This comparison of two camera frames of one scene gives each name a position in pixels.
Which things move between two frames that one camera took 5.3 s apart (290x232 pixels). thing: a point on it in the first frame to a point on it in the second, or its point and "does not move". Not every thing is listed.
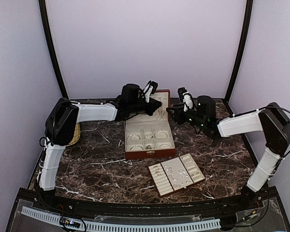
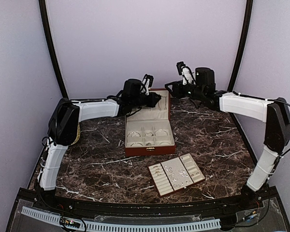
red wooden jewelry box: x=151 y=135 does not move
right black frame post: x=241 y=50 does not move
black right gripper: x=178 y=117 to x=177 y=93
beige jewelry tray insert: x=175 y=174 does not move
